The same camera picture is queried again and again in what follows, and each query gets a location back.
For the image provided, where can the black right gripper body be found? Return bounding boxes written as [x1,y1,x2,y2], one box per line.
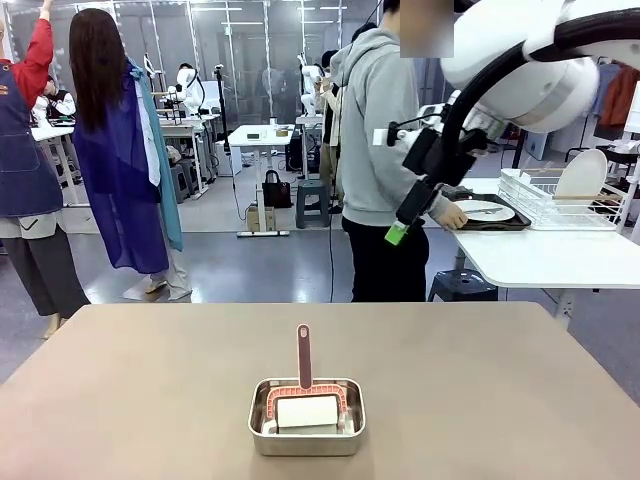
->
[401,127,480,188]

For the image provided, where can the large white plate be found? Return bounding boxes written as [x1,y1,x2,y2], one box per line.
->
[455,199,516,223]

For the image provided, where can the dark brown handled serving tray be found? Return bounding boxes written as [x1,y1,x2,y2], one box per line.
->
[449,197,532,232]

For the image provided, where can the white dinner plate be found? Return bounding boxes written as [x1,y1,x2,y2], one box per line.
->
[555,148,609,199]

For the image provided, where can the person's right forearm gray sleeve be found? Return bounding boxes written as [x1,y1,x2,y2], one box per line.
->
[424,187,453,221]

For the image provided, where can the person's right hand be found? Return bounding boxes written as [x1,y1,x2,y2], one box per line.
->
[439,200,470,232]

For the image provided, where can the person in gray hoodie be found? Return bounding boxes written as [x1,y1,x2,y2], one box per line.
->
[327,0,469,304]

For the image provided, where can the background person beige trousers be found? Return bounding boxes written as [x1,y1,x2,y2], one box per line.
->
[318,49,347,216]

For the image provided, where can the dark blue plastic stool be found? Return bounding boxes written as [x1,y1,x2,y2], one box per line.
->
[427,268,500,303]

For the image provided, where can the gray plastic stool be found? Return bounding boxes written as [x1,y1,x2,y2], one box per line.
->
[294,179,332,230]

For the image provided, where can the black tote bag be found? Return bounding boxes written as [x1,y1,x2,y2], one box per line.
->
[261,169,293,209]

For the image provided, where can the white side table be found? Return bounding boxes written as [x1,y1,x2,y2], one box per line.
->
[452,177,640,291]

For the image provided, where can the cardboard box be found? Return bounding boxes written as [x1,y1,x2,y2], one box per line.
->
[246,205,276,234]

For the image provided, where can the white background desk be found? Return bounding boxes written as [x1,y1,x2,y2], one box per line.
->
[227,124,297,237]

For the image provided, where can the pink lint roller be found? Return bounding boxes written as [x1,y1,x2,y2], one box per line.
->
[265,323,350,435]

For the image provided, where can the gray-blue hanging jacket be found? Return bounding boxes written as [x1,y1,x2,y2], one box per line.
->
[594,62,624,120]

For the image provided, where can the orange hanging jacket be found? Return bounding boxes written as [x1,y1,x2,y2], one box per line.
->
[598,64,640,130]

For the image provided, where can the stainless steel rectangular tray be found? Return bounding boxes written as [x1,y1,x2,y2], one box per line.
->
[248,377,367,457]

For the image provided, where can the long-haired woman blue apron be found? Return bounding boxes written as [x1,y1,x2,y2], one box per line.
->
[68,7,194,301]

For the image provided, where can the person in black white jacket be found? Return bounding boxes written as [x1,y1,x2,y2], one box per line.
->
[32,75,77,122]

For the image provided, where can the person red sleeves denim apron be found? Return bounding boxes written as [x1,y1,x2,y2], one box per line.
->
[0,0,92,341]

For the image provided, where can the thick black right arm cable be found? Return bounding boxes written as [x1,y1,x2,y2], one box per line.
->
[437,9,640,176]

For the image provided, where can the thin black hanging cable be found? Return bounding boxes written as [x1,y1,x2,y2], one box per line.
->
[325,212,337,303]

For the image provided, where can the white wire dish rack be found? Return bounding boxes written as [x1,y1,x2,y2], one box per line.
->
[497,167,629,232]

